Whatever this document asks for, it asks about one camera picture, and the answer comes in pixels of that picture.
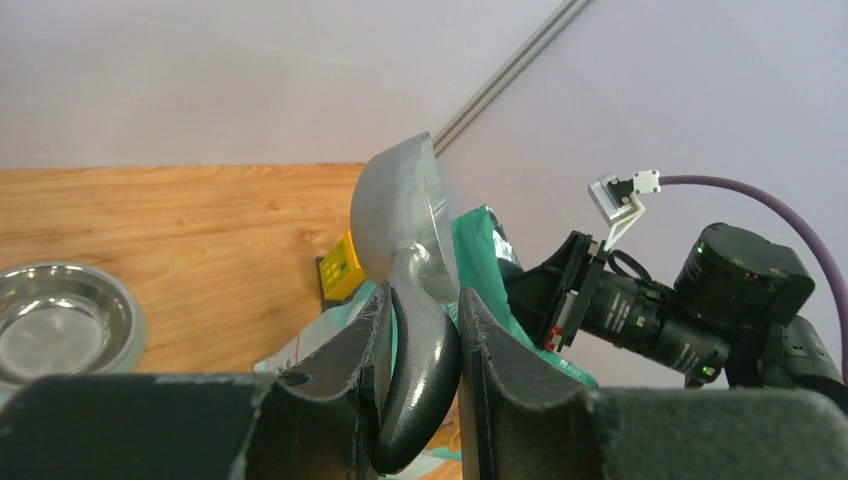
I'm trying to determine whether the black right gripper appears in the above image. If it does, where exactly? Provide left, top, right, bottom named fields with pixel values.
left=505, top=231, right=607, bottom=352

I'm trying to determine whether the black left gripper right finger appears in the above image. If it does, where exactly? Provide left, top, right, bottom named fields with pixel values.
left=457, top=288, right=847, bottom=479

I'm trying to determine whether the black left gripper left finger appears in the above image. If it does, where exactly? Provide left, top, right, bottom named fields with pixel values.
left=1, top=286, right=393, bottom=479

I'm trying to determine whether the green pet food bag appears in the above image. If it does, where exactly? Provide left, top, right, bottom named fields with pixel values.
left=254, top=205, right=601, bottom=480

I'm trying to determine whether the grey metal food scoop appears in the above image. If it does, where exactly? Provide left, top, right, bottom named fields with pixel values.
left=350, top=132, right=461, bottom=474

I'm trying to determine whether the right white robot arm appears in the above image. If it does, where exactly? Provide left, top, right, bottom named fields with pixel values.
left=505, top=223, right=847, bottom=408

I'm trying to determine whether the teal double pet bowl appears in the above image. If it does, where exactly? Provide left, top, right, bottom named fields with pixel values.
left=1, top=262, right=147, bottom=400

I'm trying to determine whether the dark grey building baseplate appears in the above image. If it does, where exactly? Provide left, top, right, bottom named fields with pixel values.
left=315, top=256, right=363, bottom=311

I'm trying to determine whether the yellow building block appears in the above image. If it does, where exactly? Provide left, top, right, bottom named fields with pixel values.
left=318, top=230, right=366, bottom=301

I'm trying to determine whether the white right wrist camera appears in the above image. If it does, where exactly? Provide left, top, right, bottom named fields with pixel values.
left=587, top=170, right=661, bottom=251

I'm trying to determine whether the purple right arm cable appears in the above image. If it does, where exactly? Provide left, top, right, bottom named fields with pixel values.
left=659, top=174, right=848, bottom=386

